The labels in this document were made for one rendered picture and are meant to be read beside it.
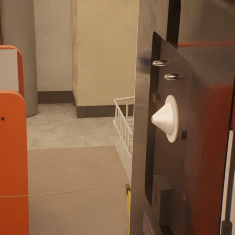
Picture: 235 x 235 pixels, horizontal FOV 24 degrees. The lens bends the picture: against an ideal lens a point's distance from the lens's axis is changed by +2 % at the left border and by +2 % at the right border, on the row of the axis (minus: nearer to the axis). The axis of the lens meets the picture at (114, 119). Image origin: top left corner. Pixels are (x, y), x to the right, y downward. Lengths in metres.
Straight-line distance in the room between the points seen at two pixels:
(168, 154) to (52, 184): 0.88
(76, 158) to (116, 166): 0.14
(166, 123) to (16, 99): 0.41
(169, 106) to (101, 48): 3.14
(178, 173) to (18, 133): 0.44
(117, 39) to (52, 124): 0.77
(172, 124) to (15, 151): 0.45
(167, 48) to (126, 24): 3.09
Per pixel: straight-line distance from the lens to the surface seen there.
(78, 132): 3.74
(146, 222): 0.85
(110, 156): 1.75
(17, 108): 1.03
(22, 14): 3.81
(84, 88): 3.89
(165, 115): 0.69
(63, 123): 3.91
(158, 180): 0.75
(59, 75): 4.23
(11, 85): 1.07
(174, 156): 0.71
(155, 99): 0.76
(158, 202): 0.74
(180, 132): 0.65
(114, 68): 3.87
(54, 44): 4.16
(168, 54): 0.72
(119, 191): 1.54
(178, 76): 0.66
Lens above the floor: 1.46
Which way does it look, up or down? 22 degrees down
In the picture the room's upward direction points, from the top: 2 degrees clockwise
